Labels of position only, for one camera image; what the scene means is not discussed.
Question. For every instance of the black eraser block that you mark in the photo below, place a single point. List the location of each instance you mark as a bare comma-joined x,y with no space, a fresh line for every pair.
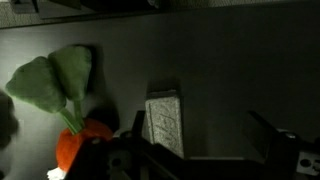
164,120

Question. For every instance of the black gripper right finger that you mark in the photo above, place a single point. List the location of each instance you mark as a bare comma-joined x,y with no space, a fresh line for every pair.
286,155

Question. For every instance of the orange plush carrot toy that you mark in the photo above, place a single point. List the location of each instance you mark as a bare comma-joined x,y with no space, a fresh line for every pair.
57,84

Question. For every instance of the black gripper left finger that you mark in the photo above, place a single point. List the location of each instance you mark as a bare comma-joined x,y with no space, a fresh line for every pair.
129,155

